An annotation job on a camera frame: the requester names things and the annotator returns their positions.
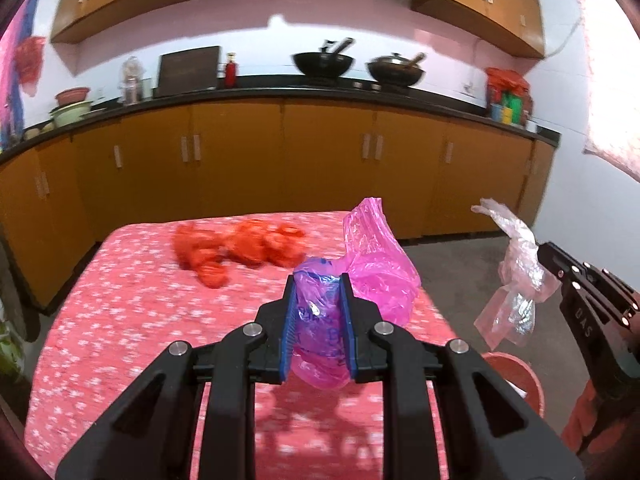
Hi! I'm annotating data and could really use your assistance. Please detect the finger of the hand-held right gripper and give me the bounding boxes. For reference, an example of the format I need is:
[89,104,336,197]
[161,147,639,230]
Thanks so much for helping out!
[580,259,640,313]
[536,241,632,330]

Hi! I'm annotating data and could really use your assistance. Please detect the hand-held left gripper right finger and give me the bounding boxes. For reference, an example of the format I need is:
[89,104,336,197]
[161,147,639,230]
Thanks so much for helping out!
[338,272,577,480]

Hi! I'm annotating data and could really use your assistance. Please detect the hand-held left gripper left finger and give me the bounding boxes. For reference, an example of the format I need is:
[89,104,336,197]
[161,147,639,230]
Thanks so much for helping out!
[55,274,301,480]

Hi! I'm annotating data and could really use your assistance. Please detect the clear plastic bag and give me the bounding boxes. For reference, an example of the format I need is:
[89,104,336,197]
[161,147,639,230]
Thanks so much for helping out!
[471,197,562,351]

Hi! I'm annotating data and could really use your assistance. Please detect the pink plastic bag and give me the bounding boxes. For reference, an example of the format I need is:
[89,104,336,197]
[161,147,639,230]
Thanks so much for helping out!
[291,197,422,391]

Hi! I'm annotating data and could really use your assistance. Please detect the red plastic bucket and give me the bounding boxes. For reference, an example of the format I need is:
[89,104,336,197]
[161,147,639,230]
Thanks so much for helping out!
[481,352,546,419]

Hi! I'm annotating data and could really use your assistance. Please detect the person's right hand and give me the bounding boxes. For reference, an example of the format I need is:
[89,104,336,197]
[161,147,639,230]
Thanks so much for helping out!
[561,380,640,457]

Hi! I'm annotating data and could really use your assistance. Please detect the large red plastic bag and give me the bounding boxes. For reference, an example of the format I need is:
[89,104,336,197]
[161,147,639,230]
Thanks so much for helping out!
[224,219,307,269]

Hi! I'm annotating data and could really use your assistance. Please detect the small red plastic bag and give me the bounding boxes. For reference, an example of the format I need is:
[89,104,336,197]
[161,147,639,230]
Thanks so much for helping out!
[172,222,232,289]

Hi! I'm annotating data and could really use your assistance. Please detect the wooden lower kitchen cabinets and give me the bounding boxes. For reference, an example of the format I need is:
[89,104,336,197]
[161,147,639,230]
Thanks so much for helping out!
[0,97,557,313]

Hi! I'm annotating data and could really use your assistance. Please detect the red floral tablecloth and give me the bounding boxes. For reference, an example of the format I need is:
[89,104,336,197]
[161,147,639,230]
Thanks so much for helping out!
[23,209,483,480]

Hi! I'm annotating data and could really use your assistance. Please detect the colourful plastic cups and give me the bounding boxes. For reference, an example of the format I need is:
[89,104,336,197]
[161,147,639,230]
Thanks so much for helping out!
[489,102,524,125]

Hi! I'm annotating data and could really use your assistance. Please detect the colourful cups with red bag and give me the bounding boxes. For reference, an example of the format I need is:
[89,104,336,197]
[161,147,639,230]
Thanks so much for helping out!
[484,67,534,127]

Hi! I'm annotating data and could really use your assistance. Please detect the pink patterned curtain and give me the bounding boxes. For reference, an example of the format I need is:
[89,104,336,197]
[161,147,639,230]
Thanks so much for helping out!
[574,0,640,184]

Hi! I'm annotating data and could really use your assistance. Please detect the black kitchen countertop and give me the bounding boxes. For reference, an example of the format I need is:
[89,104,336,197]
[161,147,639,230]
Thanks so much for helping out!
[0,84,562,167]

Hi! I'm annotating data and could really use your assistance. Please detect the black wok with lid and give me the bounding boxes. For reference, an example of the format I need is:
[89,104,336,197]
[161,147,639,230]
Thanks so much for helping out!
[365,51,427,87]

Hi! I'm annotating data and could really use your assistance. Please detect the open black wok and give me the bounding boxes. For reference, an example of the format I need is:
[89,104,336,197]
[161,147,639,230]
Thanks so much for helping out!
[291,37,356,79]

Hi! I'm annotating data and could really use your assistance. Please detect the dark cutting board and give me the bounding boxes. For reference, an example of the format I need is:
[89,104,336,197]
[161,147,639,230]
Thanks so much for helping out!
[152,45,222,98]

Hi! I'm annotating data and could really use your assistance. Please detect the green leafy plant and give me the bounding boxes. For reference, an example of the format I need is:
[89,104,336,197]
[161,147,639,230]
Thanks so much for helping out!
[0,331,27,382]

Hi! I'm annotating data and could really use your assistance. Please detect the clear glass jar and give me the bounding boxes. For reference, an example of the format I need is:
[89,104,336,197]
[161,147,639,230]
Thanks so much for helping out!
[121,56,146,106]

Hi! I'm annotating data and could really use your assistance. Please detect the pale green basin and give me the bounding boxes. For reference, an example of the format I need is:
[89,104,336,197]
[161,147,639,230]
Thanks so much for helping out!
[48,100,95,129]

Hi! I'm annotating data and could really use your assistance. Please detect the red bowl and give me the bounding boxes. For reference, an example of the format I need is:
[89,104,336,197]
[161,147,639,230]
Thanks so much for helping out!
[55,87,91,107]

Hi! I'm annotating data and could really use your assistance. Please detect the hanging red mesh bag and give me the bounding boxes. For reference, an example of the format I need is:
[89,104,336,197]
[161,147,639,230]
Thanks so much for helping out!
[13,35,47,97]

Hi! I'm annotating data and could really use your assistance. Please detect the short wooden wall cabinet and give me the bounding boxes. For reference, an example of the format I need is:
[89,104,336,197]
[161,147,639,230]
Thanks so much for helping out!
[410,0,546,59]

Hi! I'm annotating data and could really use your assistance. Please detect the pink wall cloth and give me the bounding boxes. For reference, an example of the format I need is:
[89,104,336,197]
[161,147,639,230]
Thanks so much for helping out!
[0,0,49,153]

